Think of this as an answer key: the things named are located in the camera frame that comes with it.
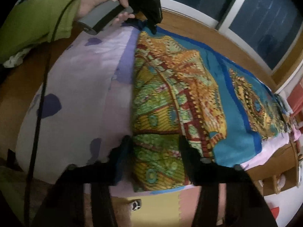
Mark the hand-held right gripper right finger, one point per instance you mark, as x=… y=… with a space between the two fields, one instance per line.
x=187 y=160

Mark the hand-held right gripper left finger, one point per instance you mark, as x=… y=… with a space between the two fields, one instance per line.
x=120 y=160

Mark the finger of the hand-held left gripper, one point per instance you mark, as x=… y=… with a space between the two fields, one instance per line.
x=152 y=27

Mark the colourful patterned blue cloth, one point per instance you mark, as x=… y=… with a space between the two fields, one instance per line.
x=177 y=99

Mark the person's left forearm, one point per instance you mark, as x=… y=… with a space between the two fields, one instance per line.
x=35 y=21

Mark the person's left hand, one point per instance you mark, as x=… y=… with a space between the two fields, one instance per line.
x=101 y=0

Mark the small black-and-white object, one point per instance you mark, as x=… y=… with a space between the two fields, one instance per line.
x=136 y=204

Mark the foam puzzle floor mat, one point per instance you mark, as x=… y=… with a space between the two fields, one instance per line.
x=153 y=208

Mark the lilac dotted mat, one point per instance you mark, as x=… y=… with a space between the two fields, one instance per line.
x=78 y=75

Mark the window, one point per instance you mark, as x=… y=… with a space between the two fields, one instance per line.
x=260 y=16

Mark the red and cream curtain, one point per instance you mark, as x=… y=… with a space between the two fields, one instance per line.
x=297 y=99

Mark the white patterned cloth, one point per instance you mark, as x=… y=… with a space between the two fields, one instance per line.
x=16 y=59

